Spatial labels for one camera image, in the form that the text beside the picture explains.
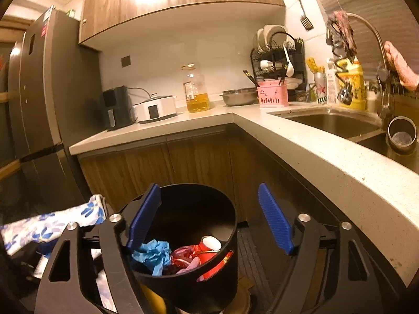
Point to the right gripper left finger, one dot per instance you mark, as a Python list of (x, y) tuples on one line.
[(98, 261)]

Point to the black dish rack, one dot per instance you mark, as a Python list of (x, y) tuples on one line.
[(276, 55)]

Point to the yellow detergent bottle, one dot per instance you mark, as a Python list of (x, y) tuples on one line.
[(352, 90)]

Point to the steel kitchen sink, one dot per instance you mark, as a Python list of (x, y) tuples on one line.
[(361, 128)]

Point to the dark grey refrigerator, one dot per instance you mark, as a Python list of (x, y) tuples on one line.
[(54, 90)]

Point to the white rice cooker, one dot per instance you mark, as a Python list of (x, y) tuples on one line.
[(155, 109)]

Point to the magenta plastic bag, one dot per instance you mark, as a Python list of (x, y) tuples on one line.
[(182, 256)]

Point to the chrome kitchen faucet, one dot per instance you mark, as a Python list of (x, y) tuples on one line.
[(350, 35)]

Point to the cooking oil bottle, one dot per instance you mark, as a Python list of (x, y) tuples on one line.
[(196, 95)]

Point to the black air fryer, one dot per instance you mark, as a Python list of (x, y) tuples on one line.
[(117, 108)]

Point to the red white snack wrapper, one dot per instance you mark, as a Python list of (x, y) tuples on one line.
[(219, 264)]

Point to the blue floral tablecloth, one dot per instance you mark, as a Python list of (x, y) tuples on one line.
[(39, 235)]

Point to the wall power outlet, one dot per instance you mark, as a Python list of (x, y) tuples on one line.
[(126, 61)]

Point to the wooden lower cabinets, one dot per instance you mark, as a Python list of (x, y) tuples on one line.
[(228, 158)]

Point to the red gold paper cup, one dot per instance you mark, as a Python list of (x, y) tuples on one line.
[(208, 247)]

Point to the hanging slotted spatula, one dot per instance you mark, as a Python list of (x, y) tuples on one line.
[(306, 23)]

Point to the wooden glass panel door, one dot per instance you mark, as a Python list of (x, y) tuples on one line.
[(12, 30)]

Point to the pink utensil basket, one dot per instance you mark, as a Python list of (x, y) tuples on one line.
[(272, 94)]

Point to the light purple plastic bag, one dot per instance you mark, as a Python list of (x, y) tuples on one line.
[(195, 263)]

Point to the wooden upper cabinet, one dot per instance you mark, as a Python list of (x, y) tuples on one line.
[(170, 0)]

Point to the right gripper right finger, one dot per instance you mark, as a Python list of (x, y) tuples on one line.
[(329, 271)]

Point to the black round trash bin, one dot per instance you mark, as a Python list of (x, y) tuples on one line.
[(187, 213)]

